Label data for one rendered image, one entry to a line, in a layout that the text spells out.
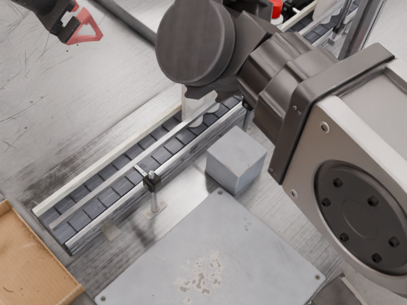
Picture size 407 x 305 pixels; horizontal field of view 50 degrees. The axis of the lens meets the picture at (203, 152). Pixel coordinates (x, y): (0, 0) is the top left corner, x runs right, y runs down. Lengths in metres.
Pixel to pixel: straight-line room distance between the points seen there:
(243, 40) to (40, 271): 0.72
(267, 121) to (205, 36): 0.09
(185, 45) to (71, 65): 0.92
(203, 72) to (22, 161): 0.80
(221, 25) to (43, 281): 0.72
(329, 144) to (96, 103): 0.93
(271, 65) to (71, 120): 0.85
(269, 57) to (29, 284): 0.74
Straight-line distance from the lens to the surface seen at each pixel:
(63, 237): 0.95
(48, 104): 1.21
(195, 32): 0.39
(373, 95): 0.33
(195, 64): 0.38
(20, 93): 1.26
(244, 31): 0.38
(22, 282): 0.99
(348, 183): 0.32
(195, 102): 0.98
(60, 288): 0.96
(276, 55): 0.36
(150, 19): 1.32
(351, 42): 1.25
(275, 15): 1.07
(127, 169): 0.90
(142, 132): 1.01
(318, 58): 0.36
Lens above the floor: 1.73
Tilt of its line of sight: 57 degrees down
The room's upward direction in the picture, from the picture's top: 4 degrees clockwise
